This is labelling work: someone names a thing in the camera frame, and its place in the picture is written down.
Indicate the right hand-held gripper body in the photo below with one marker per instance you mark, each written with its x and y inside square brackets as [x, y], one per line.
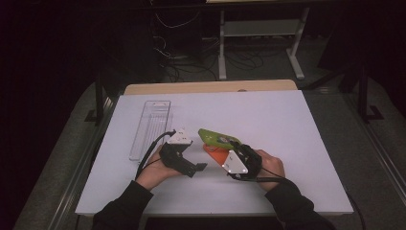
[252, 163]

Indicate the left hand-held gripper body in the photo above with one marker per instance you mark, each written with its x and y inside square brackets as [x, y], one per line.
[174, 156]

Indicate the orange phone case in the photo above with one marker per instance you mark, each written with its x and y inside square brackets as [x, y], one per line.
[217, 155]

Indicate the green cartoon phone case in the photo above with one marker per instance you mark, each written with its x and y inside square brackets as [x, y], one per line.
[214, 137]

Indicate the clear plastic tray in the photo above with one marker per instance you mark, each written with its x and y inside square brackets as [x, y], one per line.
[150, 127]

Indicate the person's right hand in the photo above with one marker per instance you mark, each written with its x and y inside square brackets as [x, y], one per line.
[273, 169]

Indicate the person's left hand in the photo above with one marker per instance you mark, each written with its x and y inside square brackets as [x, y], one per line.
[153, 174]

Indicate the white board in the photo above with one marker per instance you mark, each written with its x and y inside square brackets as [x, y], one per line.
[255, 115]

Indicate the wooden table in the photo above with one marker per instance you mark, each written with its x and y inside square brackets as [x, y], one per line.
[207, 87]

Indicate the black metal stand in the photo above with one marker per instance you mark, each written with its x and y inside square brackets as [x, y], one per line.
[99, 102]
[363, 96]

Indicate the aluminium rail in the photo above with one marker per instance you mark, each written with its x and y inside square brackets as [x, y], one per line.
[79, 172]
[376, 153]

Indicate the white metal desk frame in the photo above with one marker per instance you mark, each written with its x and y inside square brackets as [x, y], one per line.
[260, 28]

